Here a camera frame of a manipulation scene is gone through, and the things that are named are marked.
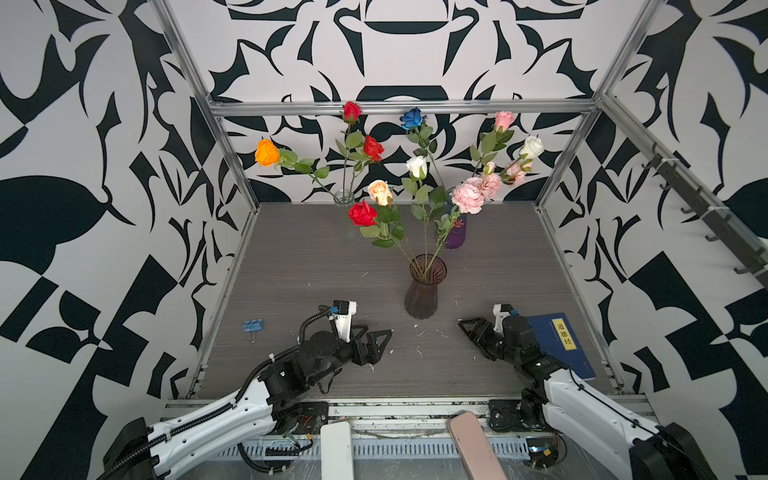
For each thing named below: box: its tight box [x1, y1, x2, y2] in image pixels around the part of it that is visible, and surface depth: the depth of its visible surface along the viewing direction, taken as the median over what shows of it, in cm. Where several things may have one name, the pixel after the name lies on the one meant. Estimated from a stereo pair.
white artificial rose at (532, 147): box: [513, 135, 543, 168], surface depth 77 cm
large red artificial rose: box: [351, 135, 385, 202], surface depth 93 cm
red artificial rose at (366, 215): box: [348, 199, 425, 280], surface depth 64 cm
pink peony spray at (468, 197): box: [423, 162, 502, 280], surface depth 74 cm
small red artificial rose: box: [335, 101, 365, 201], surface depth 89 cm
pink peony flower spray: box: [500, 153, 533, 186], surface depth 84 cm
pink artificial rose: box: [470, 111, 515, 177], surface depth 88 cm
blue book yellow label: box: [528, 313, 596, 380], surface depth 88 cm
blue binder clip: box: [242, 318, 264, 343], surface depth 90 cm
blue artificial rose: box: [400, 107, 446, 193], surface depth 85 cm
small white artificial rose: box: [401, 155, 436, 277], surface depth 75 cm
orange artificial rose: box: [255, 138, 337, 202], surface depth 79 cm
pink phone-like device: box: [447, 411, 508, 480], surface depth 70 cm
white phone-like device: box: [320, 421, 353, 480], surface depth 65 cm
